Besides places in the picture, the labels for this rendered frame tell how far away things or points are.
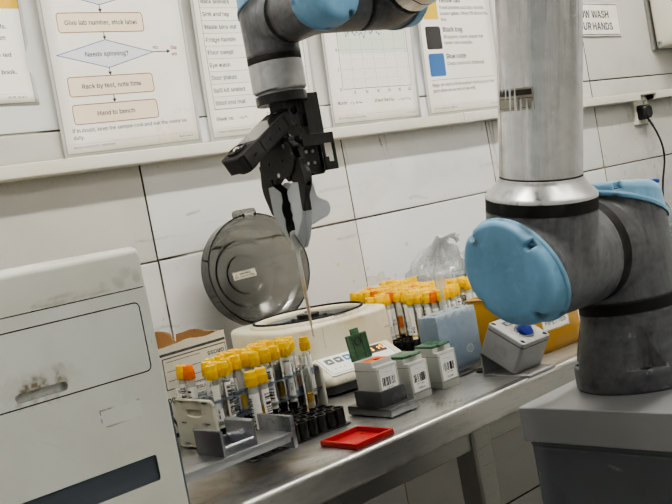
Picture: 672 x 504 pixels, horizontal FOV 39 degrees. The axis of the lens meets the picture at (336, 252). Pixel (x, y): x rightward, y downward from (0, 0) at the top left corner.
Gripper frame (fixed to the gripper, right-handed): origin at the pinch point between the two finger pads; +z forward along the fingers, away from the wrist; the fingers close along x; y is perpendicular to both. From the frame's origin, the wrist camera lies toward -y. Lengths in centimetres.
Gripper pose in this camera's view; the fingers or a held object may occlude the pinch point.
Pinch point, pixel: (295, 239)
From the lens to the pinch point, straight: 130.5
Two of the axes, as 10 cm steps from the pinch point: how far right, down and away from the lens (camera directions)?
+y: 7.3, -1.7, 6.6
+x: -6.6, 0.8, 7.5
